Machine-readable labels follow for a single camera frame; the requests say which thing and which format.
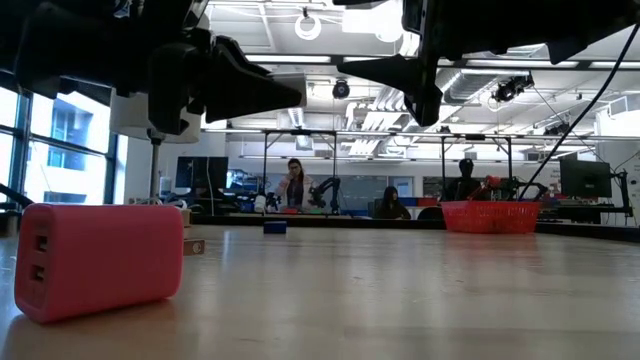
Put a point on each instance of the person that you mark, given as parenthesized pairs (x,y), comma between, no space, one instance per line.
(391,205)
(465,187)
(295,190)

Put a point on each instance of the black dome camera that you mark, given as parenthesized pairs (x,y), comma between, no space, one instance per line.
(341,90)

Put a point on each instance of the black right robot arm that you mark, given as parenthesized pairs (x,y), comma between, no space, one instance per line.
(600,20)

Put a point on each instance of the blue box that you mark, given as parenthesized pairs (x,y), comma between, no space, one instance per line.
(275,227)

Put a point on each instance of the red plastic basket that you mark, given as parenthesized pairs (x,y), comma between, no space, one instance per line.
(490,217)

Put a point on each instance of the black overhead light bar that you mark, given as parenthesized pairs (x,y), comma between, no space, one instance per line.
(584,64)

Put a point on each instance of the white ceiling light panel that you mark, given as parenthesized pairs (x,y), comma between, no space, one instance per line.
(375,22)

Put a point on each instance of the black computer monitor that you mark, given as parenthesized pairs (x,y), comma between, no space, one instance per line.
(200,175)
(585,180)

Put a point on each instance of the large window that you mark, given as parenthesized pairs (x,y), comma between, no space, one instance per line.
(70,140)

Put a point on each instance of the silver ventilation duct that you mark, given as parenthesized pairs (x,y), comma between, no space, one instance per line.
(470,85)

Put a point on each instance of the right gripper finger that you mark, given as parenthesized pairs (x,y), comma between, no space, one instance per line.
(427,107)
(395,72)

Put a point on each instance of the white table lamp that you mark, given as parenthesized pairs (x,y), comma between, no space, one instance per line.
(130,120)

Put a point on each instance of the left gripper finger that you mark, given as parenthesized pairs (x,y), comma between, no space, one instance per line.
(175,85)
(240,85)

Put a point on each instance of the pink two-port charger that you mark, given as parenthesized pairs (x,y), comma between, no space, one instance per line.
(100,260)

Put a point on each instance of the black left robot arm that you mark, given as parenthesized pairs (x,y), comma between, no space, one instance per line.
(35,45)

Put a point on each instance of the black background rig frame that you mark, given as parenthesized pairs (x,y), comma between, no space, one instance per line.
(510,165)
(265,170)

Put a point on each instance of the black background robot arm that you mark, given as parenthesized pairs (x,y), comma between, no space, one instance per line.
(325,192)

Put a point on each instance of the black ceiling camera rig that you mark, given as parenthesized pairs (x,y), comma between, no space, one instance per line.
(505,92)

